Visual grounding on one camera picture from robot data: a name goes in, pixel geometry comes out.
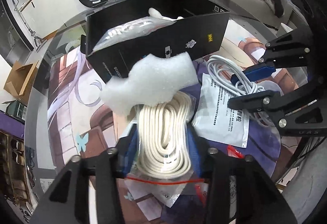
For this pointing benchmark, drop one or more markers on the white counter cabinet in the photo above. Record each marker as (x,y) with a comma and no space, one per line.
(51,7)

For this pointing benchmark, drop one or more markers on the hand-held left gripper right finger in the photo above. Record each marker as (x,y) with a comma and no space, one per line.
(194,151)

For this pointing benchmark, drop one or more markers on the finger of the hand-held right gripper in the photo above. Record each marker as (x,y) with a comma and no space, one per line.
(255,72)
(249,104)

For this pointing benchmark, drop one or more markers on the white foam piece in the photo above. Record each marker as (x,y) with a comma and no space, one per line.
(150,83)

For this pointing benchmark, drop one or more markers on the white foam scrap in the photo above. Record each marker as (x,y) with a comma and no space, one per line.
(155,12)

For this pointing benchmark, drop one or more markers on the small red-strip zip bag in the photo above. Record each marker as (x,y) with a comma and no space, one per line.
(233,151)

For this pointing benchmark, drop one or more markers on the mop with metal pole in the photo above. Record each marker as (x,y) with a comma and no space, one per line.
(25,25)

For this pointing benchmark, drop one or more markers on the black cardboard box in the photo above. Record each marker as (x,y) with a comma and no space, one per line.
(178,37)

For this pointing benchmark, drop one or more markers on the wooden shoe rack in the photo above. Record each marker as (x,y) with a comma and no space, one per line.
(15,162)

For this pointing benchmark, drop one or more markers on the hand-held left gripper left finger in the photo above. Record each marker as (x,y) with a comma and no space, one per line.
(129,153)

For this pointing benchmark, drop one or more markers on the brown cardboard box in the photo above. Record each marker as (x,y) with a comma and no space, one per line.
(19,81)

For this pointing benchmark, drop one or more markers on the printed table mat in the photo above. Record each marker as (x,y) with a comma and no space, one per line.
(84,101)

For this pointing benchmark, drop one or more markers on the white printed packet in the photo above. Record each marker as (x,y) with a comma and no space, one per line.
(219,116)

